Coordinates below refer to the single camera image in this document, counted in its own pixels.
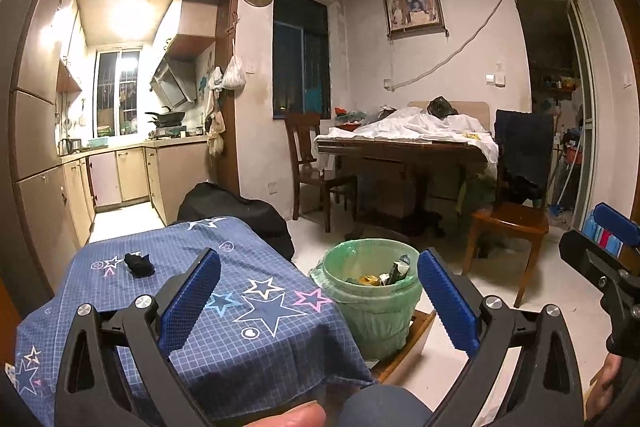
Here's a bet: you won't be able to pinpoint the light wooden chair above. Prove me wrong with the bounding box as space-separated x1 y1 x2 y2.
462 109 553 308

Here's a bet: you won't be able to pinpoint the black sock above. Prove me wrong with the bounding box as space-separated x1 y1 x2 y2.
123 252 155 278

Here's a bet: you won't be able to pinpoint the grey refrigerator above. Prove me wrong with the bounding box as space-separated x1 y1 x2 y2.
0 0 96 303

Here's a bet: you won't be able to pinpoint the black plastic bag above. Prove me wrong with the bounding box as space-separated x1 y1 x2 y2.
427 96 458 118

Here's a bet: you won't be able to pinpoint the kitchen wall cabinet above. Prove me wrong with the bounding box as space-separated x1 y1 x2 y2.
167 0 221 60

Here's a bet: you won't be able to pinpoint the white plastic bag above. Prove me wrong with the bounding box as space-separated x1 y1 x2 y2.
221 55 247 90

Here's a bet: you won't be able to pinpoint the green-lined trash bin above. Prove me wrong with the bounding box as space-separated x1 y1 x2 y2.
310 238 423 363

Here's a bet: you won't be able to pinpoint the steel range hood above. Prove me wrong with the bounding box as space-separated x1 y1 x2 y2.
150 57 198 108

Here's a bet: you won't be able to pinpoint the framed elephant picture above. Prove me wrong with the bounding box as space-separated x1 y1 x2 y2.
382 0 446 38

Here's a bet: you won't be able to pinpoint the beige kitchen base cabinets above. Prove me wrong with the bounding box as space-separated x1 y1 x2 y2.
60 139 211 233

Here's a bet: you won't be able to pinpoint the beige board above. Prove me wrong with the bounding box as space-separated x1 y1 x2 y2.
407 101 488 132

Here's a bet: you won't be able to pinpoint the black duffel bag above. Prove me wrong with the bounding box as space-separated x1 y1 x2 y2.
177 183 296 260

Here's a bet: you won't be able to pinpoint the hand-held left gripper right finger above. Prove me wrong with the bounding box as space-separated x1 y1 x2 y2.
417 248 585 427

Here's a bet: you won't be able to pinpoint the dark foil wrapper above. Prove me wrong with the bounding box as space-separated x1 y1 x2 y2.
380 257 416 286

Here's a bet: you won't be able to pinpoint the person's right hand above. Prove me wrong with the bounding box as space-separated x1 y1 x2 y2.
585 352 623 425

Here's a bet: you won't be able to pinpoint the wooden dining table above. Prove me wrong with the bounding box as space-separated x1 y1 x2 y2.
316 134 496 238

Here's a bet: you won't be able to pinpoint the dark wooden chair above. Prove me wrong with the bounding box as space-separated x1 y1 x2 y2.
284 111 358 233

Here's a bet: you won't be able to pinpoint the dark jacket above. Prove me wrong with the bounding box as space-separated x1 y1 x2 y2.
494 109 555 208

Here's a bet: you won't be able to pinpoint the kitchen ceiling light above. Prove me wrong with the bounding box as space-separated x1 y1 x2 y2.
107 0 153 28

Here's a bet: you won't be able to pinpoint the beige hanging bag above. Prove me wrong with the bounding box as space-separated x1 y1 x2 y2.
206 107 226 158

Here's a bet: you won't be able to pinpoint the blue checked star tablecloth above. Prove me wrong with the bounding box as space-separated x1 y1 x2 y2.
14 216 373 427

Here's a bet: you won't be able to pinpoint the person's left hand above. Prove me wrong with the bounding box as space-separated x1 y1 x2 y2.
243 401 327 427

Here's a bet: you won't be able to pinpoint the dark barred window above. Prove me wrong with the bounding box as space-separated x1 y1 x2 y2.
272 0 331 120

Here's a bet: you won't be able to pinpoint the black wok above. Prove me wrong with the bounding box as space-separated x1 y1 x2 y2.
145 107 187 126

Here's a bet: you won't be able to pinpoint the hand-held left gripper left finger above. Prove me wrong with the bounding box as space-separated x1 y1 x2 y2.
54 248 223 427

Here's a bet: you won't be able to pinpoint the white wall cable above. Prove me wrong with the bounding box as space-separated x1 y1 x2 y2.
385 0 516 91

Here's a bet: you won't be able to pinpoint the white sheet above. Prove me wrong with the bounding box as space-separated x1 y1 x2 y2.
320 106 500 165

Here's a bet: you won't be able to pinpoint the red and green bags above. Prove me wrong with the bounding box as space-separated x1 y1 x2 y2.
334 107 369 132

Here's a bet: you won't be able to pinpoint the kitchen window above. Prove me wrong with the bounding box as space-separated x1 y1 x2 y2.
95 49 141 138

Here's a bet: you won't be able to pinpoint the white sliding door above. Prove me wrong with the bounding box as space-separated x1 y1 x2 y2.
567 0 598 228

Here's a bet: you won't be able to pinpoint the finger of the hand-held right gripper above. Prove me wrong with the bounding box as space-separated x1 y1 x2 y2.
593 203 640 249
558 230 638 295

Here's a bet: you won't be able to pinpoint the wooden stool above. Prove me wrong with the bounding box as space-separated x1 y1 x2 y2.
370 309 436 383

